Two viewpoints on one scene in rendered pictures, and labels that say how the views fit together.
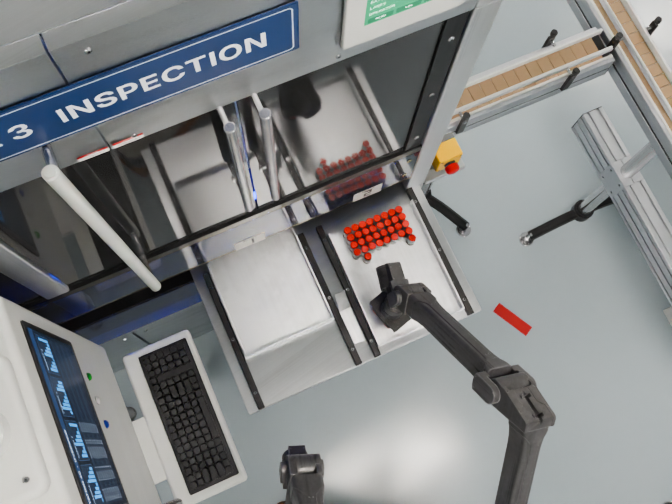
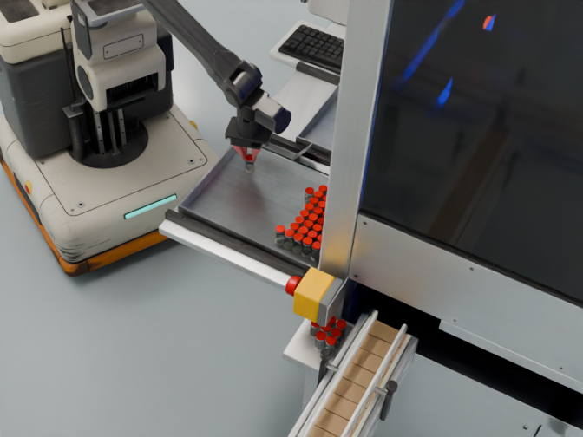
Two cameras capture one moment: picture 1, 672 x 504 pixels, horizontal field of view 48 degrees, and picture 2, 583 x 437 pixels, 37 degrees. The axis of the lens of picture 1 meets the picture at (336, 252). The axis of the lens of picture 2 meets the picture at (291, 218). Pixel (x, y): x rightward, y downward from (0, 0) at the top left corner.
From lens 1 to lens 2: 1.95 m
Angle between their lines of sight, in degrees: 55
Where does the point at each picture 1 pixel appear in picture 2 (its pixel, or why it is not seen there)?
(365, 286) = (290, 183)
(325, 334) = (292, 134)
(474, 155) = not seen: outside the picture
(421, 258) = (256, 234)
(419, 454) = (127, 322)
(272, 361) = (318, 97)
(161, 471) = (334, 29)
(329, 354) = not seen: hidden behind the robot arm
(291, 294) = not seen: hidden behind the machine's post
